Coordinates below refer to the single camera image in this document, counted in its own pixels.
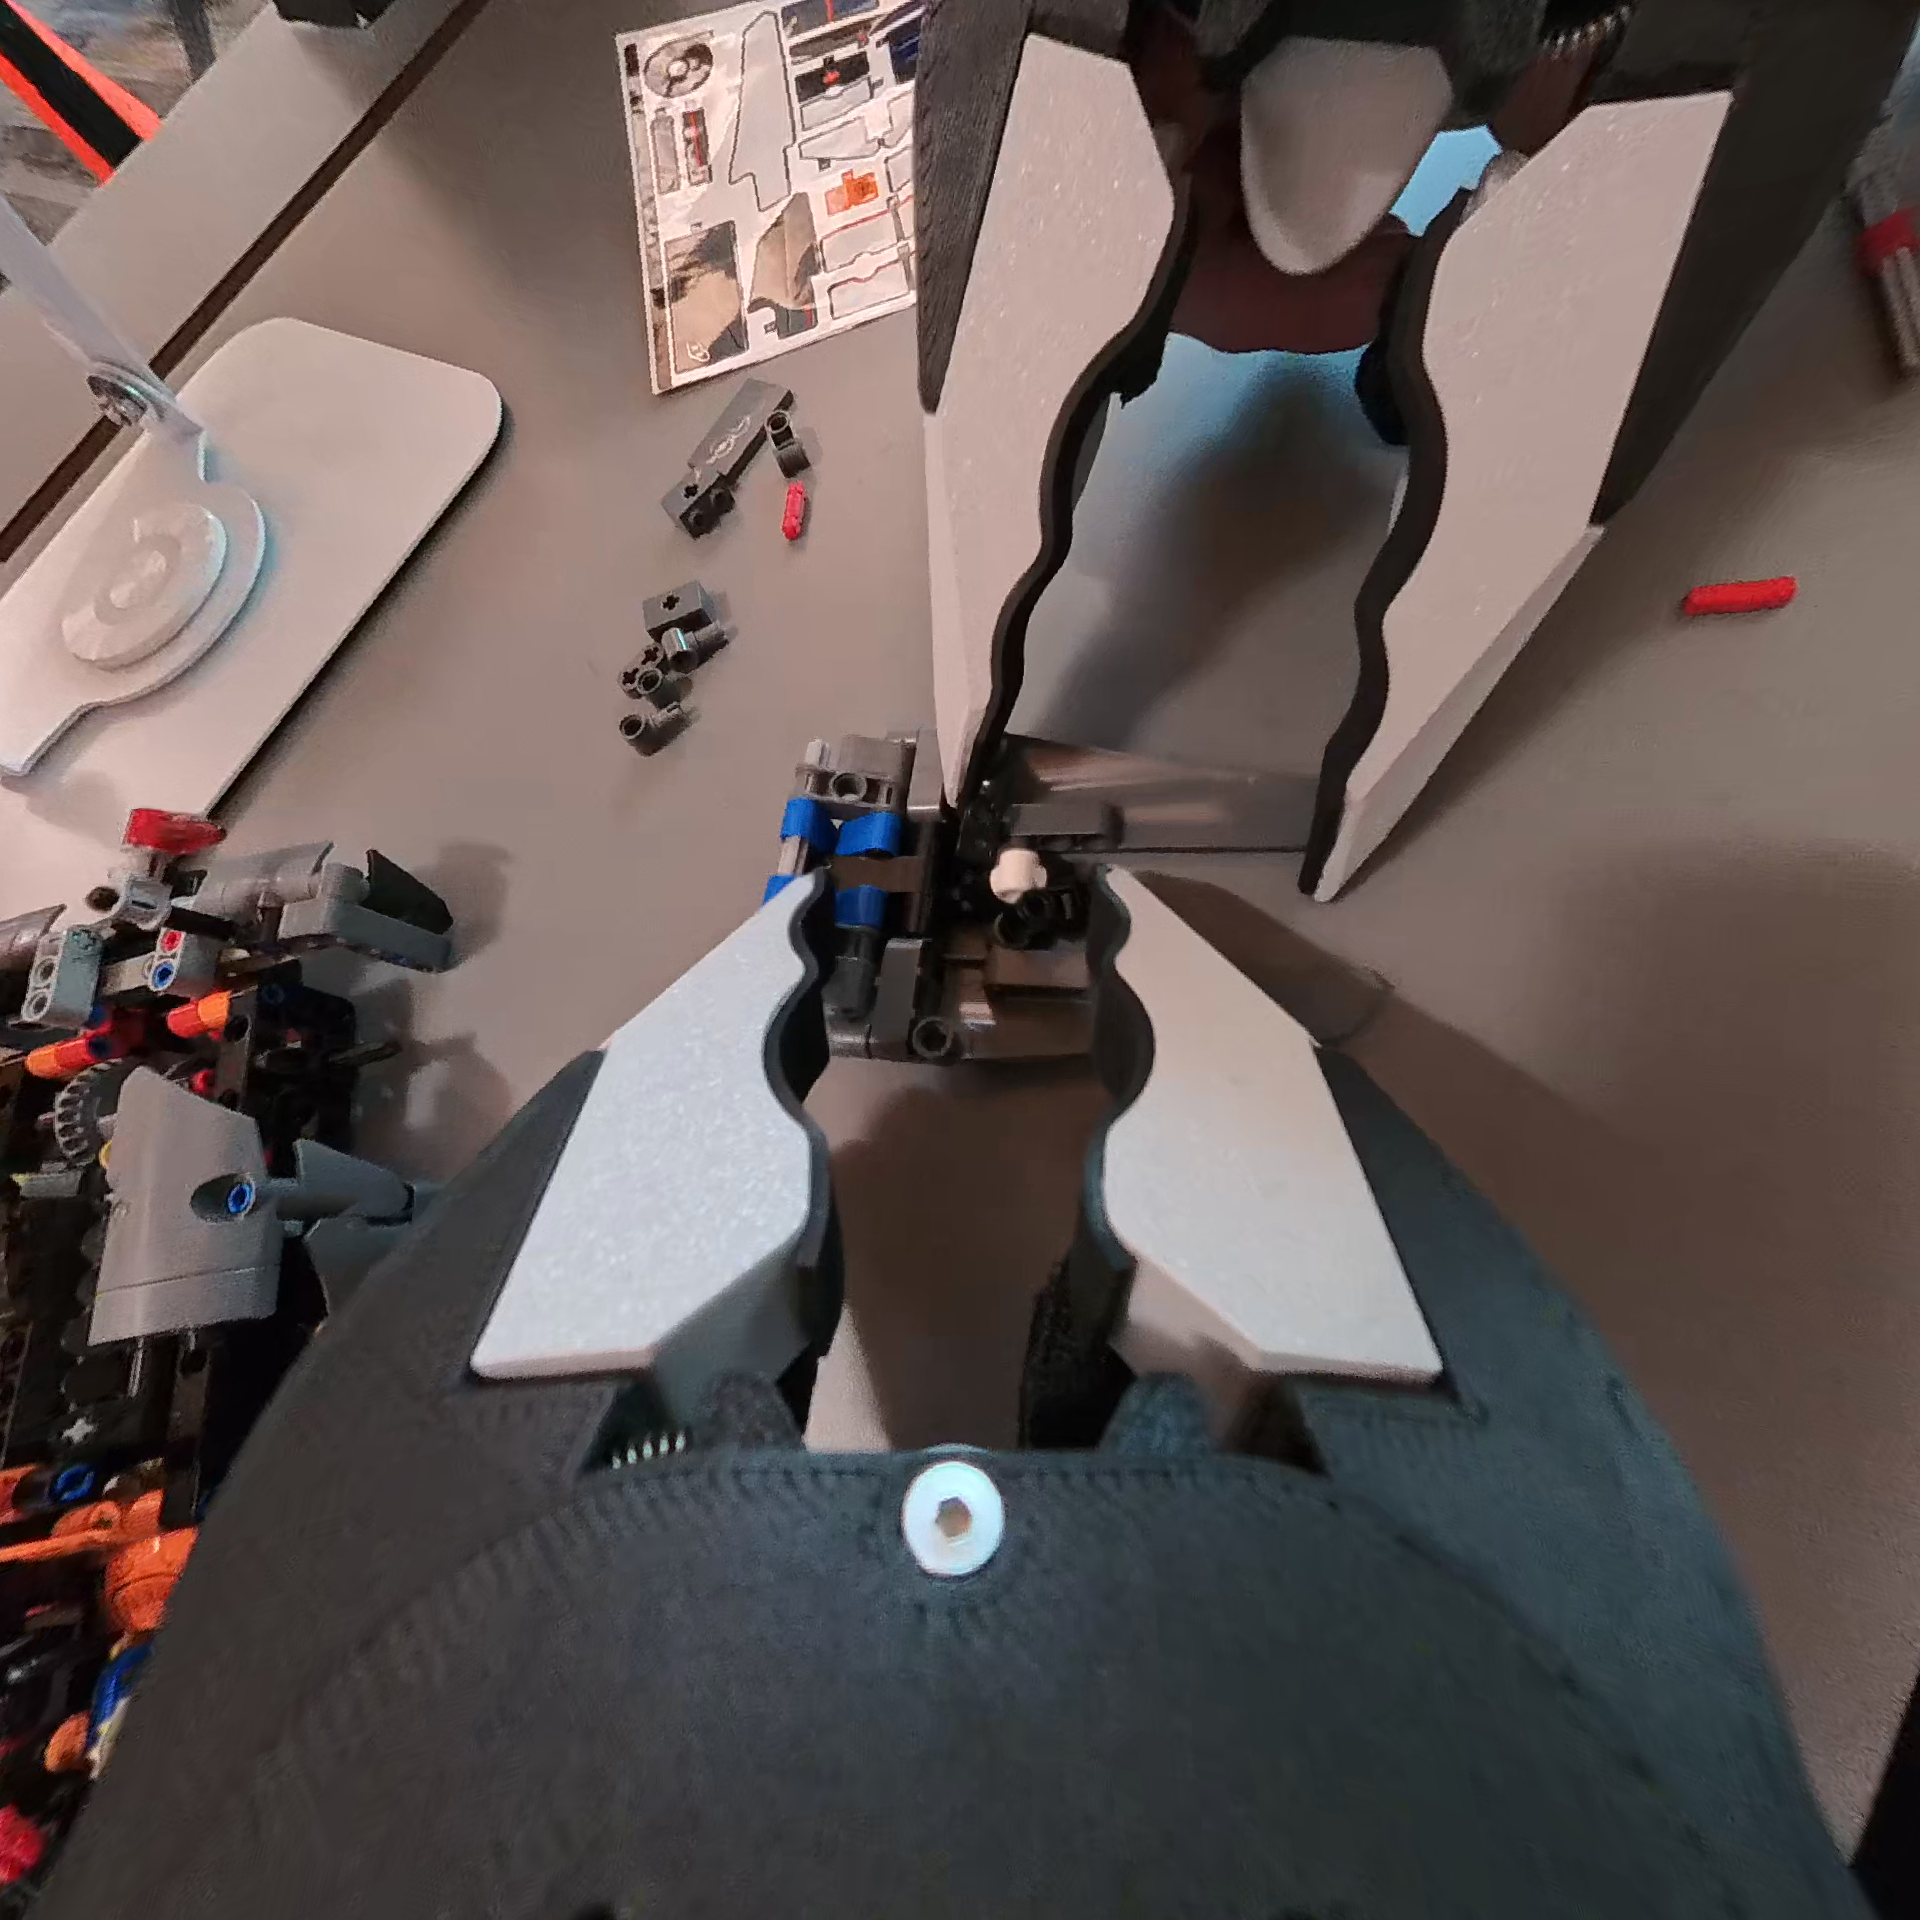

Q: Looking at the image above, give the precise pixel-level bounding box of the grey blue lego subassembly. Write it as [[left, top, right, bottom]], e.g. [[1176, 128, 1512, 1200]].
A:
[[762, 729, 1327, 1067]]

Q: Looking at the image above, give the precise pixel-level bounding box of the black orange striped box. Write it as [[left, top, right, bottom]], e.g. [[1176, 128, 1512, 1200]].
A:
[[0, 36, 165, 185]]

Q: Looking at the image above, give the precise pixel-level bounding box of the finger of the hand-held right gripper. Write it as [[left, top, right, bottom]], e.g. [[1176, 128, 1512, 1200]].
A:
[[920, 29, 1197, 819], [1298, 90, 1737, 906]]

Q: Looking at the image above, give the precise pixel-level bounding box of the grey red lego rod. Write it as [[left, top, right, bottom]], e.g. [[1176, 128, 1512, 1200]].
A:
[[1847, 147, 1920, 378]]

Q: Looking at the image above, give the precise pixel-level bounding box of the dark grey lego slope piece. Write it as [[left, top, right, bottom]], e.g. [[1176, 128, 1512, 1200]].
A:
[[669, 378, 795, 540]]

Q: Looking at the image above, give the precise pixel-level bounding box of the lego sticker sheet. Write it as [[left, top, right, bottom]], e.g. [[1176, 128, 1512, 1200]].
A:
[[613, 0, 925, 396]]

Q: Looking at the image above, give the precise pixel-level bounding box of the large grey black lego model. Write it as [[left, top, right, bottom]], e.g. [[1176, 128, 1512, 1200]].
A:
[[0, 808, 456, 1864]]

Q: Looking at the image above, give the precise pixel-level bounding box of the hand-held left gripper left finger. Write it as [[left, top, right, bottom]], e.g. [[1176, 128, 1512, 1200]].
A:
[[469, 872, 841, 1384]]

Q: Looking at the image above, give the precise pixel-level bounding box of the person's right hand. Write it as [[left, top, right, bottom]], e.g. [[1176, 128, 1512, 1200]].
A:
[[1153, 88, 1423, 356]]

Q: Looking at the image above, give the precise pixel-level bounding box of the silver flat lamp base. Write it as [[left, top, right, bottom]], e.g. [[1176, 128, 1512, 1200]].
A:
[[0, 193, 506, 781]]

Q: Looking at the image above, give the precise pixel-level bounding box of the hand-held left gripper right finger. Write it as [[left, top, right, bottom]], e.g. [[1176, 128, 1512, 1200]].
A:
[[1077, 866, 1450, 1385]]

